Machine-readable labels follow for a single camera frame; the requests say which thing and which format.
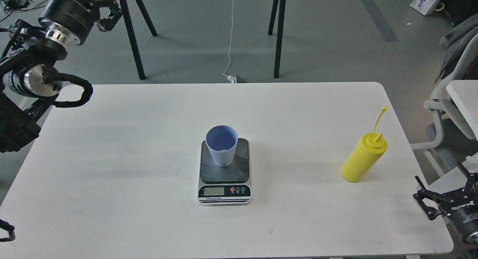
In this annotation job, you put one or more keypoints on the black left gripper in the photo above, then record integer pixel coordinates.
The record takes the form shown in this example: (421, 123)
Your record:
(78, 17)

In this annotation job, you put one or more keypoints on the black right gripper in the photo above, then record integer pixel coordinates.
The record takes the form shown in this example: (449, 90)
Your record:
(463, 214)

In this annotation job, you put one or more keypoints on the yellow squeeze bottle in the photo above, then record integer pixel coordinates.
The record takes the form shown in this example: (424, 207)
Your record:
(369, 149)

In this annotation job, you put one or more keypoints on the blue plastic cup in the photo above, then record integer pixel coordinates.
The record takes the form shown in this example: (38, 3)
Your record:
(222, 142)

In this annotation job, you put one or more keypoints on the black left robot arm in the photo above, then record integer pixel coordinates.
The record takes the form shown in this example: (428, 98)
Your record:
(30, 83)

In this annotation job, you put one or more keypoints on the digital kitchen scale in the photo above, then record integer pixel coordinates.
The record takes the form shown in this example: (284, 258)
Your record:
(225, 186)

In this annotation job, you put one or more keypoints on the white office chair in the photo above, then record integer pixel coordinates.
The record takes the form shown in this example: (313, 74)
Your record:
(460, 63)

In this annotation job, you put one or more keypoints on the white cardboard box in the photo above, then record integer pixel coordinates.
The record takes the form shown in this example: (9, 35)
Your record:
(424, 7)

